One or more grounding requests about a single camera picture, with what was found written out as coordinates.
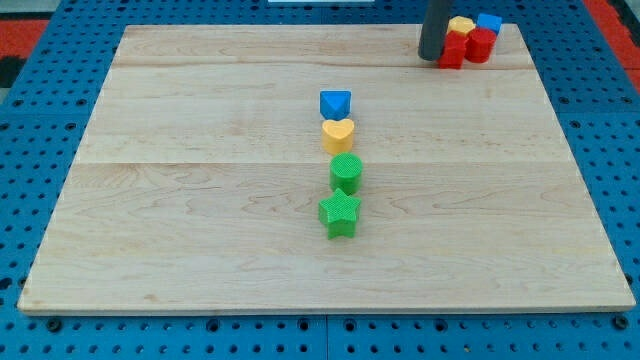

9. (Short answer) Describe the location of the red cylinder block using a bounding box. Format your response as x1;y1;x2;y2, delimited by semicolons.
465;27;497;63

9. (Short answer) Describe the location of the blue cube block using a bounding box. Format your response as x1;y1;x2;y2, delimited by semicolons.
476;13;503;35

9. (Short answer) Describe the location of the blue triangle block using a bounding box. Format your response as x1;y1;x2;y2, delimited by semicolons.
319;90;352;120

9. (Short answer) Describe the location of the yellow heart block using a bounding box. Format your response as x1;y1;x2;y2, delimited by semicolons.
321;118;355;155

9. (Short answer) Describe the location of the green star block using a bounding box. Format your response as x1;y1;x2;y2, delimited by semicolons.
318;188;361;239

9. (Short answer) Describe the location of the green cylinder block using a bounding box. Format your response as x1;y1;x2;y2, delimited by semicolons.
329;152;363;195

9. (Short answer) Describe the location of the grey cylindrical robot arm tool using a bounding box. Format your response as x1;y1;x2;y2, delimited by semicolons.
418;0;453;61

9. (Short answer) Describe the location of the wooden board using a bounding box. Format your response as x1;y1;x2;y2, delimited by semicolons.
18;24;635;316

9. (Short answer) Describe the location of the red star block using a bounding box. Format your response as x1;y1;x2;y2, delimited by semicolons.
438;31;468;69

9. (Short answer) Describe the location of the yellow pentagon block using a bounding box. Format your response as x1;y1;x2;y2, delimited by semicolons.
447;16;476;36

